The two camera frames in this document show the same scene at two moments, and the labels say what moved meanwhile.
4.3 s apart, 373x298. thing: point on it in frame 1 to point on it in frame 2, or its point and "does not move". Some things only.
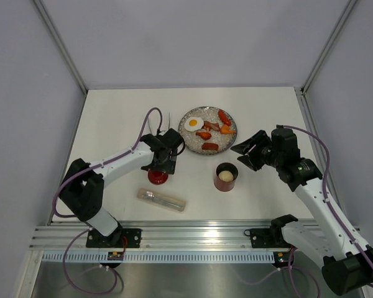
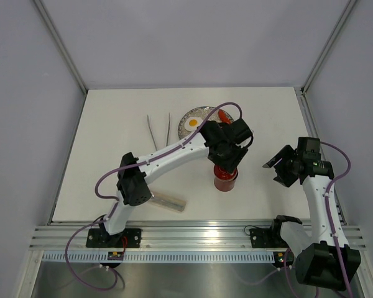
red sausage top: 223,118 does not move
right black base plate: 268,238 does not move
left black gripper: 167,168 to 230,164
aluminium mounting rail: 67,235 does not move
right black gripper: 251,159 to 283,178
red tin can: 225,174 does not move
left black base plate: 118,238 does not move
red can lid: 157,177 to 223,174
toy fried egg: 193,123 does not move
